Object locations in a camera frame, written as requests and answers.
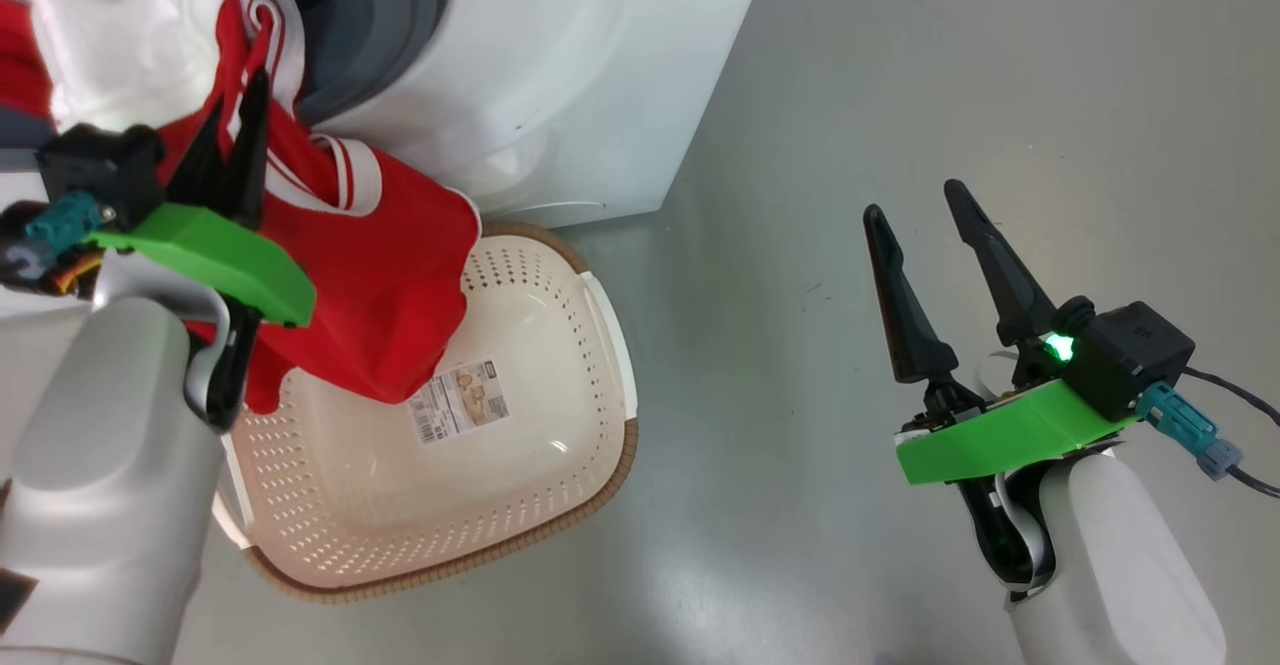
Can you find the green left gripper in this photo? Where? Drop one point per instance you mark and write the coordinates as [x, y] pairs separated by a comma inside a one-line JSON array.
[[220, 255]]

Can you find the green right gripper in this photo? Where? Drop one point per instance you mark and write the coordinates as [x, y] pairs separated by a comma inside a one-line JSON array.
[[1000, 435]]

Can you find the red and white garment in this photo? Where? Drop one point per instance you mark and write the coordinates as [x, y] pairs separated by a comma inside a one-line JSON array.
[[400, 275]]

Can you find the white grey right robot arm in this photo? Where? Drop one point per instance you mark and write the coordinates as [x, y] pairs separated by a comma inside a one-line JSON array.
[[1110, 565]]

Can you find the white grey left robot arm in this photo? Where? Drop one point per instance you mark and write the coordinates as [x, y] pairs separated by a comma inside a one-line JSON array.
[[100, 465]]

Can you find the printed product label sticker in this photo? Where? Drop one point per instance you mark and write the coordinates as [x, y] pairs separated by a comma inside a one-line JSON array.
[[460, 403]]

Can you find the white front-load washing machine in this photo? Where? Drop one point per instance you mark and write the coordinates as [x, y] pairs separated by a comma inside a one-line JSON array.
[[600, 95]]

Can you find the cream perforated basket brown rim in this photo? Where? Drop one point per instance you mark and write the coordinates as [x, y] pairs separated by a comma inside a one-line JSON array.
[[400, 505]]

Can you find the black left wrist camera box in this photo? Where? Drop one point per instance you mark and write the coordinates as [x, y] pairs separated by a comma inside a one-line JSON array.
[[100, 170]]

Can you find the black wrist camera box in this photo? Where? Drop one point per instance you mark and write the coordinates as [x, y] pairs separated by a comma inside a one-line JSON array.
[[100, 170], [1135, 350]]

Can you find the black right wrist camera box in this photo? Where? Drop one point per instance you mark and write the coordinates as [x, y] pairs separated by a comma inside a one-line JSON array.
[[1135, 350]]

